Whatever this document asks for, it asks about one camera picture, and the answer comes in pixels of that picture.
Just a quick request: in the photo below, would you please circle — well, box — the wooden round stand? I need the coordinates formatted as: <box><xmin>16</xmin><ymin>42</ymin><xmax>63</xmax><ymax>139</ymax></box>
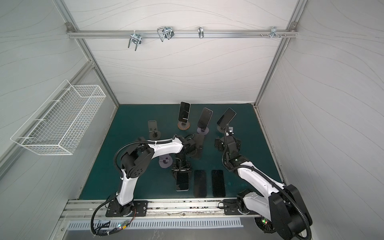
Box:
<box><xmin>178</xmin><ymin>121</ymin><xmax>191</xmax><ymax>131</ymax></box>

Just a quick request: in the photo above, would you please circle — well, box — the grey round stand left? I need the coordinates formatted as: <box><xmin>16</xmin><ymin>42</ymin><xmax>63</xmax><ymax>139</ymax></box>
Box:
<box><xmin>148</xmin><ymin>120</ymin><xmax>161</xmax><ymax>141</ymax></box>

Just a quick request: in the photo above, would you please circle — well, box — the white wire basket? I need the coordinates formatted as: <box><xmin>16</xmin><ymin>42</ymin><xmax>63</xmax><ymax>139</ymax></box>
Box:
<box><xmin>10</xmin><ymin>80</ymin><xmax>106</xmax><ymax>156</ymax></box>

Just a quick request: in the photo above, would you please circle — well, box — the white slotted cable duct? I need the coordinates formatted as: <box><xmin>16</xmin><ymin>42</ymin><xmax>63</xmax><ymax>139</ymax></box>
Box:
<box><xmin>67</xmin><ymin>218</ymin><xmax>244</xmax><ymax>231</ymax></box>

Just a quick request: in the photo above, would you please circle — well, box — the black folding phone stand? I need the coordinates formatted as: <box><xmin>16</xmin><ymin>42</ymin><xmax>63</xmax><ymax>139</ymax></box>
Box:
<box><xmin>191</xmin><ymin>134</ymin><xmax>205</xmax><ymax>160</ymax></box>

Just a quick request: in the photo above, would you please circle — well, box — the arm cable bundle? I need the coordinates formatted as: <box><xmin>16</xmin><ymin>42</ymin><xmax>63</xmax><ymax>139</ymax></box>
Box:
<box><xmin>89</xmin><ymin>194</ymin><xmax>137</xmax><ymax>237</ymax></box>
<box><xmin>254</xmin><ymin>215</ymin><xmax>277</xmax><ymax>235</ymax></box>

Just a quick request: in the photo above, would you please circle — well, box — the lilac front round stand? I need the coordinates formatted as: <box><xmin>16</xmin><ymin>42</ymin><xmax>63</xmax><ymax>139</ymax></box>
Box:
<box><xmin>159</xmin><ymin>155</ymin><xmax>173</xmax><ymax>169</ymax></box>

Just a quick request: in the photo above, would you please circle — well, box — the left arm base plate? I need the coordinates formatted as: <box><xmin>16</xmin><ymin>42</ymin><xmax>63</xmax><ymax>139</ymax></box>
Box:
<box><xmin>106</xmin><ymin>200</ymin><xmax>148</xmax><ymax>217</ymax></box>

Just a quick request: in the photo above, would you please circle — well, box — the grey round stand right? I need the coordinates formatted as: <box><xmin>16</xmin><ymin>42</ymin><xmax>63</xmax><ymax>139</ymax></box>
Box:
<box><xmin>217</xmin><ymin>126</ymin><xmax>225</xmax><ymax>134</ymax></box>

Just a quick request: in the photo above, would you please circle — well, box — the metal u-bolt clamp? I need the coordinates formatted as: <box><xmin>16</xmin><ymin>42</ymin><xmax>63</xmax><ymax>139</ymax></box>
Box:
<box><xmin>128</xmin><ymin>33</ymin><xmax>142</xmax><ymax>51</ymax></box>
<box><xmin>157</xmin><ymin>26</ymin><xmax>175</xmax><ymax>42</ymax></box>

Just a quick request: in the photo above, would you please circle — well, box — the metal clamp small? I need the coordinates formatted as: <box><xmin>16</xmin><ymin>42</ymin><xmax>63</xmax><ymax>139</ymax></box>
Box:
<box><xmin>198</xmin><ymin>27</ymin><xmax>204</xmax><ymax>39</ymax></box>

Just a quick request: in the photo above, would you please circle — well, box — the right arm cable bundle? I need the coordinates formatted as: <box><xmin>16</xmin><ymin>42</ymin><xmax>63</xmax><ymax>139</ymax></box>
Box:
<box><xmin>254</xmin><ymin>215</ymin><xmax>277</xmax><ymax>235</ymax></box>

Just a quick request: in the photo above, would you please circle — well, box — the grey round stand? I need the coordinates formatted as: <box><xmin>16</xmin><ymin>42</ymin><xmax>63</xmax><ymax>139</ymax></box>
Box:
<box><xmin>148</xmin><ymin>120</ymin><xmax>161</xmax><ymax>141</ymax></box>
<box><xmin>217</xmin><ymin>126</ymin><xmax>225</xmax><ymax>134</ymax></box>

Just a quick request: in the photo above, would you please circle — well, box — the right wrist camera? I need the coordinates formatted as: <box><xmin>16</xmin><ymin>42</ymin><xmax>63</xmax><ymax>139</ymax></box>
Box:
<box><xmin>226</xmin><ymin>126</ymin><xmax>234</xmax><ymax>136</ymax></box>

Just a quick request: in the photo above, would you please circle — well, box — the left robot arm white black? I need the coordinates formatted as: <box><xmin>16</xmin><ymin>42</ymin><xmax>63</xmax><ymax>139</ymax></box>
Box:
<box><xmin>113</xmin><ymin>135</ymin><xmax>197</xmax><ymax>209</ymax></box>

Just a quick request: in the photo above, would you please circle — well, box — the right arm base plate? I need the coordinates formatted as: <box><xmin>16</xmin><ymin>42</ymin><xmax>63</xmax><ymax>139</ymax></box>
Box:
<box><xmin>222</xmin><ymin>199</ymin><xmax>250</xmax><ymax>216</ymax></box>

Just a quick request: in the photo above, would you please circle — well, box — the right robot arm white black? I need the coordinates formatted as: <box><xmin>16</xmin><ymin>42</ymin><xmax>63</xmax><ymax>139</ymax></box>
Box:
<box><xmin>215</xmin><ymin>134</ymin><xmax>313</xmax><ymax>240</ymax></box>

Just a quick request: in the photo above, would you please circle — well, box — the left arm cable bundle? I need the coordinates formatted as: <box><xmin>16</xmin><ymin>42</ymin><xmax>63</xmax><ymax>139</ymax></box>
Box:
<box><xmin>89</xmin><ymin>194</ymin><xmax>137</xmax><ymax>237</ymax></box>

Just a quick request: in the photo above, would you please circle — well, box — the metal u-bolt clamp left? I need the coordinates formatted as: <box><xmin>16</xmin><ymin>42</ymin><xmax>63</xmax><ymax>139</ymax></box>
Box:
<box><xmin>128</xmin><ymin>33</ymin><xmax>142</xmax><ymax>51</ymax></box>

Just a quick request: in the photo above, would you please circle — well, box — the phone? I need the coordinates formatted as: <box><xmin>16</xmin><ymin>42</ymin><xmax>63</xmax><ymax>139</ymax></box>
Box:
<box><xmin>197</xmin><ymin>108</ymin><xmax>214</xmax><ymax>132</ymax></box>
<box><xmin>176</xmin><ymin>172</ymin><xmax>190</xmax><ymax>192</ymax></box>
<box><xmin>212</xmin><ymin>170</ymin><xmax>226</xmax><ymax>198</ymax></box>
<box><xmin>217</xmin><ymin>108</ymin><xmax>237</xmax><ymax>130</ymax></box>
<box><xmin>178</xmin><ymin>102</ymin><xmax>191</xmax><ymax>123</ymax></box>
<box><xmin>194</xmin><ymin>170</ymin><xmax>207</xmax><ymax>198</ymax></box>

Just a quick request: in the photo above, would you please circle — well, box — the lilac rear round stand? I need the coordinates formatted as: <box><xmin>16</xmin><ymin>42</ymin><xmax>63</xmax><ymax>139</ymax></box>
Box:
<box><xmin>197</xmin><ymin>127</ymin><xmax>209</xmax><ymax>136</ymax></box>

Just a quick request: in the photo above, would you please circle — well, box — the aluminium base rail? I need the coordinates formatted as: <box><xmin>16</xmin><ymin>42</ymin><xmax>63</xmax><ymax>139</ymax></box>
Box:
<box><xmin>59</xmin><ymin>198</ymin><xmax>261</xmax><ymax>220</ymax></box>

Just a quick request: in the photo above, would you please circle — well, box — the metal bracket right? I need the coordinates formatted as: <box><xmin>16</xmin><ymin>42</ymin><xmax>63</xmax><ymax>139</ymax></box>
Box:
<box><xmin>260</xmin><ymin>27</ymin><xmax>287</xmax><ymax>39</ymax></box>

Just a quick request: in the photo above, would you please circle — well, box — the metal u-bolt clamp middle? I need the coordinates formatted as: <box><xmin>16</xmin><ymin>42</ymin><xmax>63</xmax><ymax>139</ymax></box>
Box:
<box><xmin>157</xmin><ymin>26</ymin><xmax>175</xmax><ymax>42</ymax></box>

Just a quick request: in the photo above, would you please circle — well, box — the lilac round stand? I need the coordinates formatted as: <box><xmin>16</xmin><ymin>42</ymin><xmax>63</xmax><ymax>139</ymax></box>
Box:
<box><xmin>159</xmin><ymin>155</ymin><xmax>173</xmax><ymax>169</ymax></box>
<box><xmin>197</xmin><ymin>127</ymin><xmax>209</xmax><ymax>136</ymax></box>

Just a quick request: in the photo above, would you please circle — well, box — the aluminium crossbar rail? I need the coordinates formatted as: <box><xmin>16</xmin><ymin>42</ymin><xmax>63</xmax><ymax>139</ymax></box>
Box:
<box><xmin>67</xmin><ymin>29</ymin><xmax>298</xmax><ymax>39</ymax></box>

